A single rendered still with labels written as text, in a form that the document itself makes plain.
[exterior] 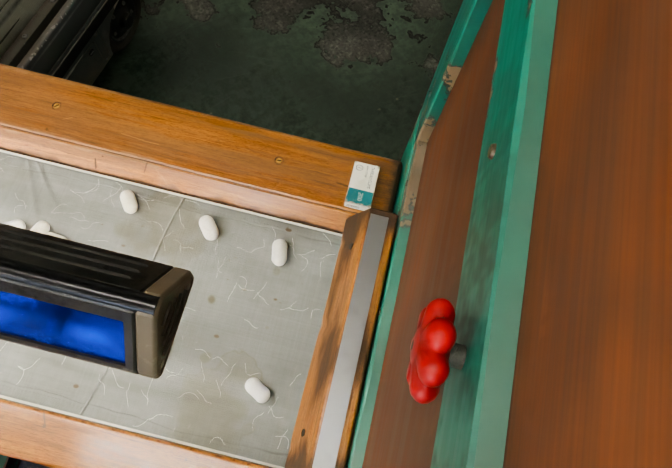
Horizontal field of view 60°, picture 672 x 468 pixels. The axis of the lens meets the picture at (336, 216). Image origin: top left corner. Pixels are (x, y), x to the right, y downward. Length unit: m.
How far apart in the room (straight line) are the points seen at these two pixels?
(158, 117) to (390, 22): 1.21
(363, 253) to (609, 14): 0.47
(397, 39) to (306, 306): 1.28
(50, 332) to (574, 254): 0.35
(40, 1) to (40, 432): 1.05
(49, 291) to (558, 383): 0.32
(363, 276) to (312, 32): 1.33
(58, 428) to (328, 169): 0.45
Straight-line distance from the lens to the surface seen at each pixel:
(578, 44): 0.26
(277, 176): 0.79
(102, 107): 0.88
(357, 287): 0.64
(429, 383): 0.24
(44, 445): 0.77
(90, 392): 0.78
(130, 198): 0.81
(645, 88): 0.19
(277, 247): 0.76
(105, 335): 0.43
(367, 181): 0.77
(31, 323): 0.45
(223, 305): 0.77
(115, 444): 0.74
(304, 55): 1.84
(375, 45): 1.88
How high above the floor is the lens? 1.48
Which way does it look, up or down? 69 degrees down
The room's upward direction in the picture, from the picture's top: 11 degrees clockwise
